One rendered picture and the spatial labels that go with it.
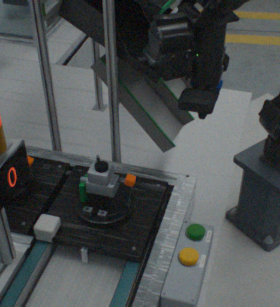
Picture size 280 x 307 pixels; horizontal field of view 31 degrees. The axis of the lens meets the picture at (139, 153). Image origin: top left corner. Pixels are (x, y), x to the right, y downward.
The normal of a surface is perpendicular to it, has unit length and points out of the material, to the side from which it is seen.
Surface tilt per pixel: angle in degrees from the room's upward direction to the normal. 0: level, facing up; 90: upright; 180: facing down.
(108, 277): 0
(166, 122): 45
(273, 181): 0
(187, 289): 0
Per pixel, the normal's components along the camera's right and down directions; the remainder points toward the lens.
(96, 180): -0.28, 0.61
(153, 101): 0.63, -0.35
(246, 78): -0.01, -0.77
